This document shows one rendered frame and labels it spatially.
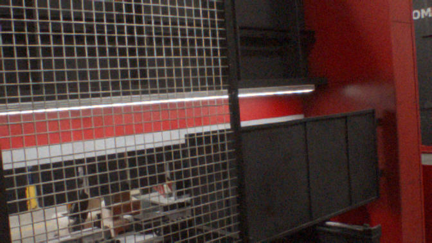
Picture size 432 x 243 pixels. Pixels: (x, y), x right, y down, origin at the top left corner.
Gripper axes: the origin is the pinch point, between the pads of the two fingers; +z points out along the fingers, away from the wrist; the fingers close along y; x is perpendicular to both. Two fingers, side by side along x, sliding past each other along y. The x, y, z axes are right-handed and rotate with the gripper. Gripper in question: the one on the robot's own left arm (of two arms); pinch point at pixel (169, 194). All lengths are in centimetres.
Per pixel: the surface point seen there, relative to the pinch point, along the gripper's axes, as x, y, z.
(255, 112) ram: -29, 47, -24
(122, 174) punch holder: -21.4, -31.0, -7.2
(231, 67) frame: -102, -33, -4
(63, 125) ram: -32, -53, -27
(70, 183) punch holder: -22, -53, -7
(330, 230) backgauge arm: -45, 42, 45
